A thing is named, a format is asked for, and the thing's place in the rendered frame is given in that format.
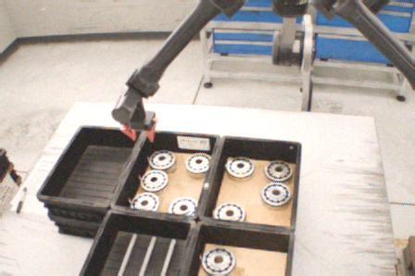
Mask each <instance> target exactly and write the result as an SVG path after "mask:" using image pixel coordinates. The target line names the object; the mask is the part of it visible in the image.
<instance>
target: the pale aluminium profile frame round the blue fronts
mask: <svg viewBox="0 0 415 276"><path fill-rule="evenodd" d="M314 14H315V13H314V7H313V6H311V5H310V3H309V2H308V10H307V13H306V15H308V16H311V25H312V29H313V32H326V33H334V34H347V35H361V36H363V35H362V34H361V33H360V32H359V31H358V30H357V29H356V28H344V27H333V26H322V25H316V24H313V20H314ZM206 28H218V29H250V30H277V31H278V30H282V29H283V24H282V23H272V22H240V21H210V23H209V24H208V25H206V26H205V27H204V28H203V29H202V31H201V32H200V40H201V48H202V57H203V64H204V72H205V83H204V84H203V86H204V87H205V88H209V87H211V86H212V83H210V82H209V81H210V79H209V77H215V78H235V79H254V80H273V81H293V82H302V81H303V79H304V75H303V74H300V75H287V74H281V73H261V72H241V71H220V70H213V69H212V66H213V63H214V60H229V61H250V62H271V63H272V56H242V55H229V54H220V55H219V54H217V53H213V51H212V54H210V52H211V50H212V47H213V38H212V33H211V36H210V39H207V34H206ZM392 33H393V34H394V36H395V37H396V38H397V39H398V40H405V41H412V42H413V44H412V46H411V50H410V53H411V54H412V55H414V56H415V34H412V33H401V32H392ZM314 65H315V66H329V67H337V68H354V69H375V70H377V71H393V72H395V73H396V75H397V78H398V81H399V83H395V82H378V81H359V80H357V79H340V78H329V77H321V76H313V75H311V76H312V78H311V79H312V81H313V83H330V84H345V85H348V86H366V87H372V88H384V89H395V90H400V95H398V96H397V97H396V99H397V101H399V102H404V101H405V100H406V98H405V97H404V96H402V95H406V90H407V88H408V83H409V82H408V81H407V79H406V78H405V77H404V76H403V75H402V74H401V73H400V72H399V71H398V70H397V68H396V67H395V66H394V65H393V64H386V65H380V64H376V63H360V62H355V61H338V60H332V59H328V58H320V59H315V61H314V63H313V66H314Z"/></svg>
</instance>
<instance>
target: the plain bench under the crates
mask: <svg viewBox="0 0 415 276"><path fill-rule="evenodd" d="M115 104H116V103H113V102H98V101H93V102H83V101H75V102H74V104H73V106H72V107H71V108H70V110H69V111H68V113H67V114H66V116H65V117H64V119H63V120H61V122H60V123H59V125H58V127H57V129H56V130H55V131H54V132H53V135H52V136H51V138H50V139H49V140H48V142H47V144H46V146H44V148H43V151H42V152H41V153H40V155H39V156H38V158H37V159H36V160H35V161H34V164H33V165H32V166H31V169H30V170H29V171H28V173H27V175H26V177H25V178H24V179H23V181H22V183H21V184H20V187H19V188H18V190H17V191H16V193H15V195H14V197H13V198H15V196H16V194H17V193H18V191H19V190H20V188H21V187H22V185H23V183H25V181H27V179H28V178H29V176H30V175H31V172H32V171H33V170H34V168H35V167H36V165H37V163H38V161H40V159H41V158H42V157H51V158H57V159H58V158H59V155H61V154H62V152H63V151H64V149H65V148H66V145H67V144H68V142H69V141H70V139H71V138H72V136H73V134H74V133H75V132H76V131H77V130H78V128H79V127H80V126H81V125H92V126H110V127H121V126H120V125H119V122H117V121H115V120H114V119H112V118H111V116H112V115H111V112H112V110H113V108H114V106H115ZM144 106H145V110H147V111H155V112H156V118H158V121H157V126H156V130H162V131H173V132H192V133H204V134H215V135H219V136H221V137H222V136H246V137H257V138H262V139H268V140H279V141H290V142H299V143H301V144H302V153H301V165H300V177H299V189H298V201H297V212H296V231H295V233H294V235H295V248H294V260H293V271H292V276H399V274H398V269H397V267H398V265H397V260H396V247H395V237H394V232H393V228H392V224H393V222H392V217H391V213H390V207H389V198H388V193H387V188H386V184H385V178H384V165H383V160H382V154H381V149H380V145H379V140H378V134H377V130H376V125H375V120H374V118H373V117H365V116H350V115H347V114H335V113H320V112H304V111H288V110H285V109H271V108H254V107H224V106H207V105H202V106H191V105H174V104H160V103H148V104H144ZM13 198H12V200H13ZM12 200H11V201H10V202H9V205H7V206H6V209H5V212H3V214H2V217H1V218H0V276H78V275H79V273H80V272H81V268H82V266H83V262H84V260H85V259H86V258H87V254H88V252H89V250H90V248H91V245H92V243H93V241H94V239H87V238H81V237H75V236H69V235H63V234H61V233H59V232H58V229H59V228H58V227H57V226H55V225H54V221H51V220H50V219H49V218H48V216H47V215H45V214H37V213H34V212H25V211H20V212H19V213H17V212H16V210H10V209H11V208H12V207H13V205H11V204H10V203H11V202H12Z"/></svg>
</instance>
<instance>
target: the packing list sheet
mask: <svg viewBox="0 0 415 276"><path fill-rule="evenodd" d="M56 162H57V158H51V157H42V158H41V159H40V161H38V163H37V165H36V167H35V168H34V170H33V171H32V172H31V175H30V176H29V178H28V179H27V181H25V183H23V185H22V187H21V188H20V190H19V191H18V193H17V194H16V196H15V198H13V200H12V202H11V203H10V204H11V205H13V207H12V208H11V209H10V210H16V209H17V207H18V205H19V200H20V195H21V193H22V191H23V188H24V187H27V192H26V194H25V196H24V200H23V203H22V206H21V210H20V211H25V212H34V213H37V214H45V215H47V211H48V210H47V208H45V207H43V204H44V203H40V202H39V201H38V199H37V197H36V193H38V190H39V189H40V187H41V186H42V183H43V182H44V181H45V178H46V177H47V175H48V174H49V172H50V170H51V169H52V168H53V167H54V166H55V163H56Z"/></svg>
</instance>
